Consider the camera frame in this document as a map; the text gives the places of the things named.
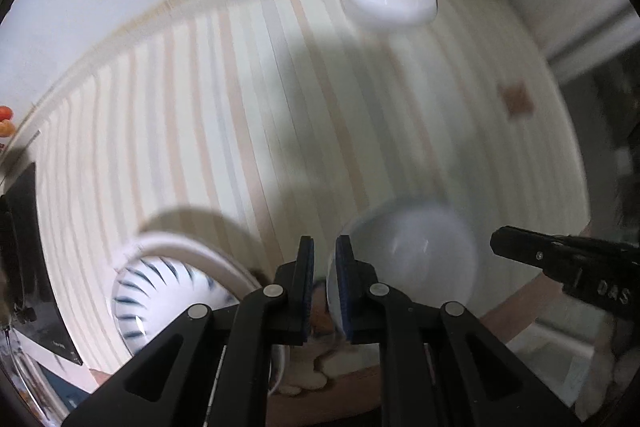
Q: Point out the black gas cooktop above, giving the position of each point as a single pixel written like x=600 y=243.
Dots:
x=30 y=257

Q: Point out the plain white bowl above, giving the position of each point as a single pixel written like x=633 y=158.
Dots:
x=415 y=257

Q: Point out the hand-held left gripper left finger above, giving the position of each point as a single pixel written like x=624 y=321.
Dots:
x=307 y=267

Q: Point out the colourful wall stickers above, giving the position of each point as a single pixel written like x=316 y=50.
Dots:
x=5 y=114

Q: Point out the striped cat print mat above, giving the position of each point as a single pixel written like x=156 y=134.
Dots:
x=225 y=107

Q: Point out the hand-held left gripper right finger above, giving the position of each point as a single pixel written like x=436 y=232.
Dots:
x=343 y=287

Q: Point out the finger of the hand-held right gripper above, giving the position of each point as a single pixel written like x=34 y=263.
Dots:
x=530 y=249

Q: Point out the blue striped white plate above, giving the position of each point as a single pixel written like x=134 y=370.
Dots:
x=150 y=297

